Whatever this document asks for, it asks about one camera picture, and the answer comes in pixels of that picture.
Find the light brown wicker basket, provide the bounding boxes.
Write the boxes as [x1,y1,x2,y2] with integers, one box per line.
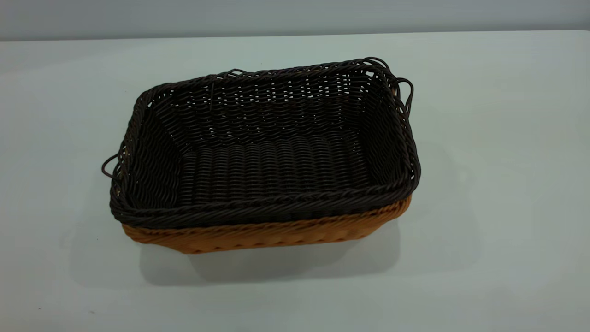
[121,196,412,255]

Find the dark brown wicker basket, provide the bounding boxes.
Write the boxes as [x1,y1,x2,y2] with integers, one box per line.
[101,57,421,230]

